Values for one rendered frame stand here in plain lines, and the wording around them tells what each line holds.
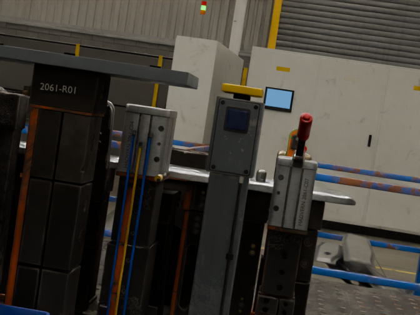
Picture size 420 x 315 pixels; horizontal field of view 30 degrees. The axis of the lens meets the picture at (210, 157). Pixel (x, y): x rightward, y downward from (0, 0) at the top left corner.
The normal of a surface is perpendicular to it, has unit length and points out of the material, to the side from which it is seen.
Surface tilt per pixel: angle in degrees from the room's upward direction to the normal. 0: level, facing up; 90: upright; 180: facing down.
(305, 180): 90
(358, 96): 90
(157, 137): 90
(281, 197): 90
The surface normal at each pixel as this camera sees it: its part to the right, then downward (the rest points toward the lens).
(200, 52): -0.17, 0.03
